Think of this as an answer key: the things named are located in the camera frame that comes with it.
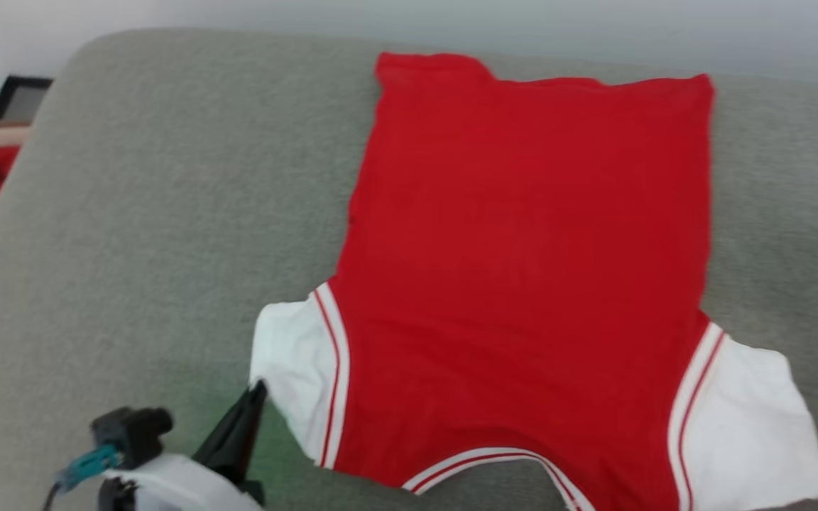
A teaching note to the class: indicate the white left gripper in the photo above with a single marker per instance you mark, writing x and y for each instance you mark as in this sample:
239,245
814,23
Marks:
175,486

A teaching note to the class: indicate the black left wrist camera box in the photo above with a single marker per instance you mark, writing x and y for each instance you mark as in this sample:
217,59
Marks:
132,429

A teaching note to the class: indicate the black framed panel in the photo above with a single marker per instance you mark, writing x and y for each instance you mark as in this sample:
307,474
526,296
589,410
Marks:
8,89

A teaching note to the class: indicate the red and white jersey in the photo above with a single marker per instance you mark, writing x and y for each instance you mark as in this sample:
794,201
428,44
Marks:
522,248

